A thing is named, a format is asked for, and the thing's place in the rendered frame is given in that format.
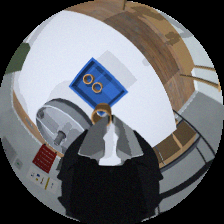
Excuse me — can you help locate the grey round turntable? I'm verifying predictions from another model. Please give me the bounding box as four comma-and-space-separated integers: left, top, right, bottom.
35, 98, 93, 154

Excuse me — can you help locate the blue crate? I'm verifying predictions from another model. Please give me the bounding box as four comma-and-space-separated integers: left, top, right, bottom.
69, 57, 128, 109

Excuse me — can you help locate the grey metal sleeve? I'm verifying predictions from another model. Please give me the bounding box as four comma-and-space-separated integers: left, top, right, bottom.
53, 137, 61, 146
57, 133, 64, 141
36, 110, 44, 119

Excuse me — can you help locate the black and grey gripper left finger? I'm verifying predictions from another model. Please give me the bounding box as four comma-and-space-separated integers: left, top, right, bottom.
57, 114, 109, 181

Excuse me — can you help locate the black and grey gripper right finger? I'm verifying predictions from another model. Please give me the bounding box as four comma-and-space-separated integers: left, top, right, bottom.
112, 114, 164, 181

